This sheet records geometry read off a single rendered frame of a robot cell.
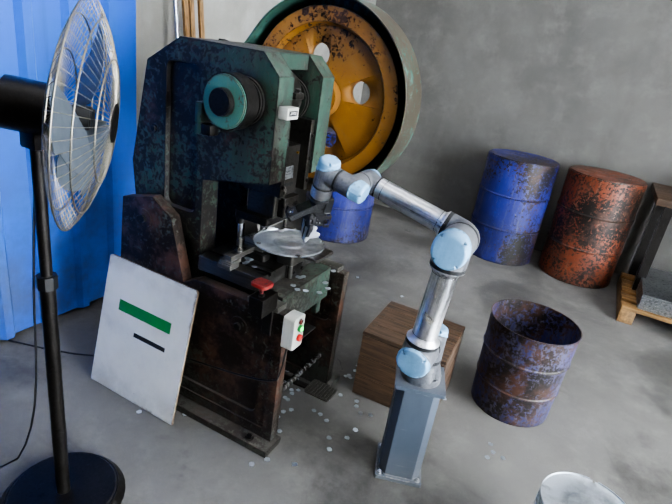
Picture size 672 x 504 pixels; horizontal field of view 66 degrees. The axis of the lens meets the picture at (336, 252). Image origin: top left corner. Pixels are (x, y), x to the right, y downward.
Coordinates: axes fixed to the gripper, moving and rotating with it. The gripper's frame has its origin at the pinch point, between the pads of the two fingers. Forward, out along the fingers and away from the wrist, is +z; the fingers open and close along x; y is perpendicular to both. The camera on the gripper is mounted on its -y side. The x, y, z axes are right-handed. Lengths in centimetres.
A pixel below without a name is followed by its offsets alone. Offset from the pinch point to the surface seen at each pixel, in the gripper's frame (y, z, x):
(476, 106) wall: 240, 50, 241
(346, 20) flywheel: 22, -59, 65
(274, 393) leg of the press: -8, 53, -31
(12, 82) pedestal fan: -85, -55, -7
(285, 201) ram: -3.6, -4.2, 17.3
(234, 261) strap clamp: -22.8, 15.9, 5.1
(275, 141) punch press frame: -12.7, -31.3, 15.6
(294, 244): 1.7, 12.1, 10.4
